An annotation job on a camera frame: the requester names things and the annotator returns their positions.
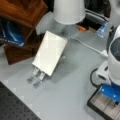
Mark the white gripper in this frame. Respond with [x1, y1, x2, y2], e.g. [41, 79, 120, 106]
[90, 67, 111, 88]

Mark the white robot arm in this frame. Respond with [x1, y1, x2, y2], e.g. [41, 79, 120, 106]
[96, 0, 120, 86]

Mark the black compartment tray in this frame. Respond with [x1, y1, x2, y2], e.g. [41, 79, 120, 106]
[87, 90, 120, 120]

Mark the blue plastic bottle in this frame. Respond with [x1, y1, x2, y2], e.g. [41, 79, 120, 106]
[97, 23, 108, 37]

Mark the orange small object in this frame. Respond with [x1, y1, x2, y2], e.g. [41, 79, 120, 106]
[78, 26, 86, 32]

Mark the white notepad on stand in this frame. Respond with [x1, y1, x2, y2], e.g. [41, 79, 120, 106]
[32, 31, 67, 76]

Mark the blue book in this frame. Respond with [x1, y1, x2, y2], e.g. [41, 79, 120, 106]
[0, 19, 24, 46]

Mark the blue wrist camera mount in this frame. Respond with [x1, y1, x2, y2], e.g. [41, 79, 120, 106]
[100, 84, 120, 102]

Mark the white cable with inline box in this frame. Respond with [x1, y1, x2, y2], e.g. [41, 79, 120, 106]
[69, 35, 111, 58]

